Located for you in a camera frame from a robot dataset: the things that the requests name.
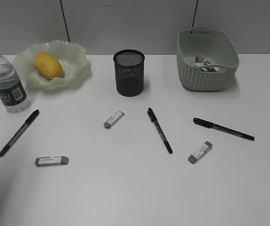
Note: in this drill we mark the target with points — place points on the pale green woven basket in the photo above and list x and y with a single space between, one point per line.
216 48

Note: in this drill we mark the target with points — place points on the white waste paper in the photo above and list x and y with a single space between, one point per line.
199 61

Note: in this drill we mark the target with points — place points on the grey white eraser left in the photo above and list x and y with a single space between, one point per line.
51 161

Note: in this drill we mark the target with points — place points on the black mesh pen holder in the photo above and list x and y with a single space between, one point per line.
129 72

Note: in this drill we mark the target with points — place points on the grey white eraser right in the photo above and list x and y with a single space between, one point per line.
203 149

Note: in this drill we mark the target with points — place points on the grey white eraser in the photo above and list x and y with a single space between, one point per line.
51 161
203 149
113 119

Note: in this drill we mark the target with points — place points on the pale green wavy plate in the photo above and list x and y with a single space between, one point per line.
71 56

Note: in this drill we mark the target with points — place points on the black marker pen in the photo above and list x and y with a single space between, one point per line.
212 125
18 134
154 120

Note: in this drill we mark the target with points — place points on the clear water bottle green label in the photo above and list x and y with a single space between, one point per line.
12 92

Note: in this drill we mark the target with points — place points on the yellow mango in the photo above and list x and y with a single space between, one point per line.
47 65

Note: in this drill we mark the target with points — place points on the grey white eraser middle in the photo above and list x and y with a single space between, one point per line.
113 119

